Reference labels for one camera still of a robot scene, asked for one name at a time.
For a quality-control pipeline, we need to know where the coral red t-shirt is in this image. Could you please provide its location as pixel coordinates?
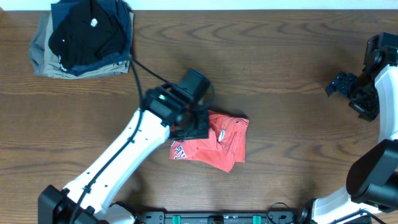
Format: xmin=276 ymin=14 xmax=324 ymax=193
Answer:
xmin=169 ymin=111 xmax=249 ymax=173

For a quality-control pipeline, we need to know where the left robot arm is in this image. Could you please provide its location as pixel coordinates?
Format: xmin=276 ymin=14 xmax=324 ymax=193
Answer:
xmin=38 ymin=83 xmax=213 ymax=223

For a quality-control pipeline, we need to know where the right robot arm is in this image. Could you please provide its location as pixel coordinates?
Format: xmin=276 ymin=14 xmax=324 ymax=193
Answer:
xmin=297 ymin=32 xmax=397 ymax=223

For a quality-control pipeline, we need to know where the navy folded garment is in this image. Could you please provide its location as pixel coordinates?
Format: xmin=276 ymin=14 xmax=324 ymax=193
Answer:
xmin=48 ymin=0 xmax=132 ymax=77

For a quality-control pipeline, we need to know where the khaki folded garment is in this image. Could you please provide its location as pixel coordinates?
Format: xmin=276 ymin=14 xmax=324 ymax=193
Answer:
xmin=39 ymin=14 xmax=130 ymax=80

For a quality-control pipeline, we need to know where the grey folded garment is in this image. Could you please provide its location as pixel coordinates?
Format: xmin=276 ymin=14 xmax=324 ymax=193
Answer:
xmin=29 ymin=13 xmax=49 ymax=76

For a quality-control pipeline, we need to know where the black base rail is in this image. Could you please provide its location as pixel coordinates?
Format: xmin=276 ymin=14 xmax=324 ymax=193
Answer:
xmin=135 ymin=210 xmax=308 ymax=224

